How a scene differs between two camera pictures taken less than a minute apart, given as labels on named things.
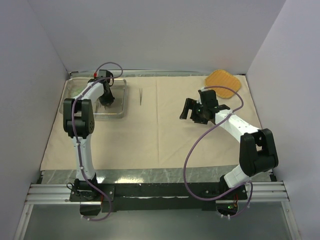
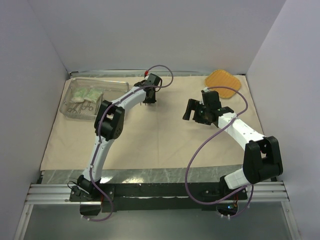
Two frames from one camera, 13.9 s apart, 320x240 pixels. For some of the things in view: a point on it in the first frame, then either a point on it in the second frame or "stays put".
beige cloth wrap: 153,137 → 70,141
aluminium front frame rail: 52,194 stays put
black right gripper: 188,105 stays put
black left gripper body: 106,98 → 151,100
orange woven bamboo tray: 221,78 stays put
